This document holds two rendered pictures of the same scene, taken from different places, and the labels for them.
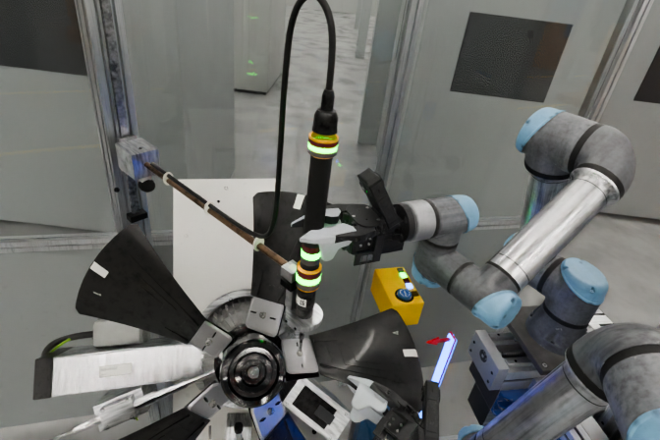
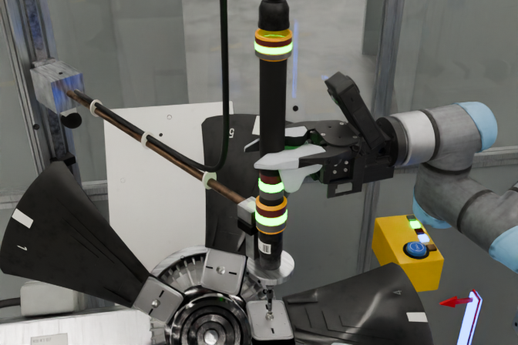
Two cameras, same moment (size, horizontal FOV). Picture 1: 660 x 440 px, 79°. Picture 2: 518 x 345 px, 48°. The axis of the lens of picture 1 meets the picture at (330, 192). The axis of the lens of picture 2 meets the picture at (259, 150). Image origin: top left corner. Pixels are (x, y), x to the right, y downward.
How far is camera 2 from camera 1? 12 cm
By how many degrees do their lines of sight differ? 7
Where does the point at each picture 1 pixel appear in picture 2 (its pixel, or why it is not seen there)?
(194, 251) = (135, 199)
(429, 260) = (432, 191)
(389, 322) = (388, 279)
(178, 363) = (122, 334)
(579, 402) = not seen: outside the picture
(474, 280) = (491, 212)
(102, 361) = (33, 332)
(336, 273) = (328, 232)
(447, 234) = (452, 154)
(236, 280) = (188, 234)
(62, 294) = not seen: outside the picture
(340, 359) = (321, 324)
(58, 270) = not seen: outside the picture
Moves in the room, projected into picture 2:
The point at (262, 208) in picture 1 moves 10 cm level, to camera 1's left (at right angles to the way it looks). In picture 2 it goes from (213, 137) to (157, 133)
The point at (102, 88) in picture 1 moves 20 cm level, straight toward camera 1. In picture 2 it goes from (11, 1) to (18, 34)
